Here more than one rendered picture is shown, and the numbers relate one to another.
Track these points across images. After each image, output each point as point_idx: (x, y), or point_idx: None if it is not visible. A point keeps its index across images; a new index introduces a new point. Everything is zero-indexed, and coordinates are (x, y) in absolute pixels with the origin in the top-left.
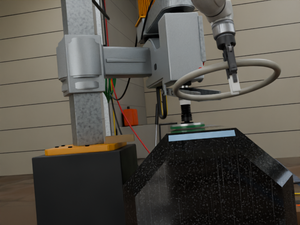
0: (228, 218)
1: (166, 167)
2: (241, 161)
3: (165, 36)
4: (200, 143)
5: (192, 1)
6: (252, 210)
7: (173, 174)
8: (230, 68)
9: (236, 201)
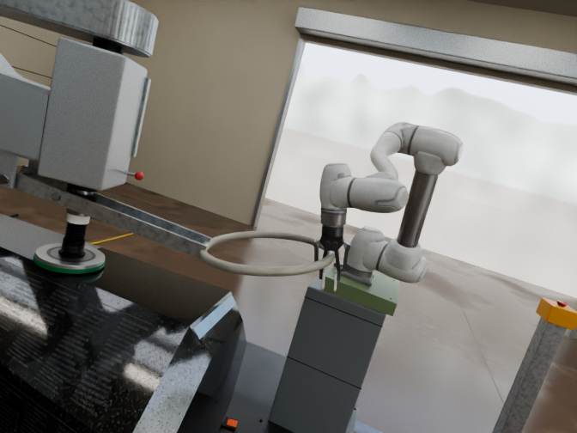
0: (217, 402)
1: (202, 382)
2: (240, 334)
3: (112, 103)
4: (222, 327)
5: (382, 204)
6: (229, 381)
7: (203, 387)
8: (343, 267)
9: (226, 380)
